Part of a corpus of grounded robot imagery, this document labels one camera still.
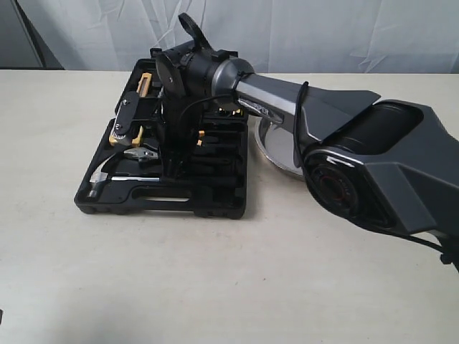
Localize round stainless steel tray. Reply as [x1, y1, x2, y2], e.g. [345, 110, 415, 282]
[254, 118, 303, 180]

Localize yellow utility knife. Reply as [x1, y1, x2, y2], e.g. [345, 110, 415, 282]
[136, 72, 152, 98]

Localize white backdrop curtain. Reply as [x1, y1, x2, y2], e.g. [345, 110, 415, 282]
[20, 0, 458, 74]

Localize yellow tape measure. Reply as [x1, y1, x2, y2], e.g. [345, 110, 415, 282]
[108, 126, 144, 148]

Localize pliers with orange handles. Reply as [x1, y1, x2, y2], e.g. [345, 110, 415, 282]
[195, 129, 237, 158]

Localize black plastic tool case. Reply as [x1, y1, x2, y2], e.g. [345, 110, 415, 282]
[74, 48, 248, 219]

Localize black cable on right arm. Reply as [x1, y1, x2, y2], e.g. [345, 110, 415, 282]
[177, 12, 459, 268]

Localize claw hammer black handle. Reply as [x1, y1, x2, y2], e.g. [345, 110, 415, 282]
[87, 157, 240, 201]

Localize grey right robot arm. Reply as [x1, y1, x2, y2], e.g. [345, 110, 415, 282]
[156, 42, 458, 238]

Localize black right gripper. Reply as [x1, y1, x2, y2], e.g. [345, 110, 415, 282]
[153, 41, 240, 178]

